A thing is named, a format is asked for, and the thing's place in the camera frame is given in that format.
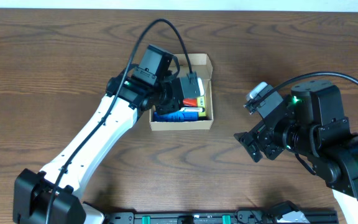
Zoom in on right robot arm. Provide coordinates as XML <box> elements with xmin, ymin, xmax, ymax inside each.
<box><xmin>234</xmin><ymin>80</ymin><xmax>358</xmax><ymax>223</ymax></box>

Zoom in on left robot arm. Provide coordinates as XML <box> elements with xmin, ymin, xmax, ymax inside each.
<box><xmin>12</xmin><ymin>45</ymin><xmax>204</xmax><ymax>224</ymax></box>

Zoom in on blue plastic holder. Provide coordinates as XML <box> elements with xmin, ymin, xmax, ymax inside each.
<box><xmin>153</xmin><ymin>111</ymin><xmax>198</xmax><ymax>122</ymax></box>

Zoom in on yellow highlighter marker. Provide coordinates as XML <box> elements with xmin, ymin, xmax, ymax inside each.
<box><xmin>197</xmin><ymin>96</ymin><xmax>208</xmax><ymax>120</ymax></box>

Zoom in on red stapler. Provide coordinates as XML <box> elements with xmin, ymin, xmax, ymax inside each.
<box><xmin>183</xmin><ymin>98</ymin><xmax>198</xmax><ymax>107</ymax></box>

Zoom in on black cap whiteboard marker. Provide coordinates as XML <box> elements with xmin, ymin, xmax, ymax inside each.
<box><xmin>180</xmin><ymin>107</ymin><xmax>205</xmax><ymax>113</ymax></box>

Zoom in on cardboard box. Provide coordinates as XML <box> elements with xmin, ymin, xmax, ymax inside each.
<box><xmin>149</xmin><ymin>53</ymin><xmax>214</xmax><ymax>131</ymax></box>

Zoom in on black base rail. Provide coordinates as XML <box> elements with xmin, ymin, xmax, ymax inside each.
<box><xmin>82</xmin><ymin>202</ymin><xmax>338</xmax><ymax>224</ymax></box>

